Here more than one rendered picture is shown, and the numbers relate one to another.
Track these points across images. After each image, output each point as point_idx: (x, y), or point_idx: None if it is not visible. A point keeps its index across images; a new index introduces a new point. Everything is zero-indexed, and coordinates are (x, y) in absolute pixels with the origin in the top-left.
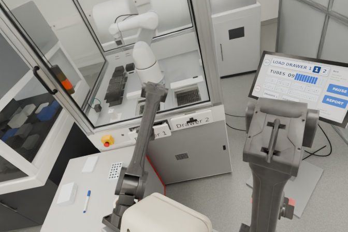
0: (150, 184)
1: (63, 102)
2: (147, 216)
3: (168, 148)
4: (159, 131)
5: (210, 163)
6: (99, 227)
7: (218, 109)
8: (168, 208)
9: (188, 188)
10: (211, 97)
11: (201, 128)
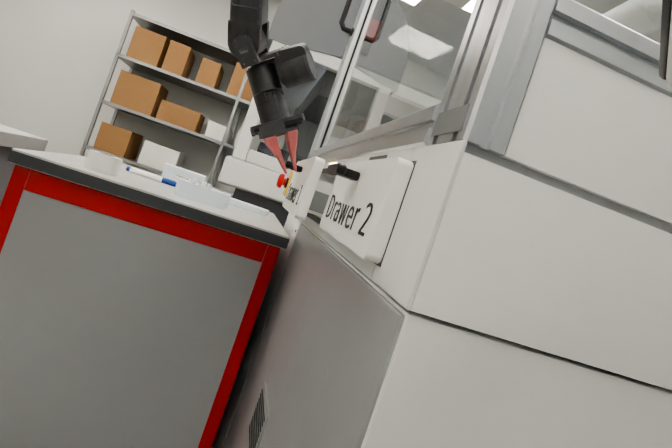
0: (163, 314)
1: (341, 63)
2: None
3: (281, 331)
4: (303, 178)
5: None
6: (73, 157)
7: (433, 174)
8: None
9: None
10: (459, 57)
11: (340, 297)
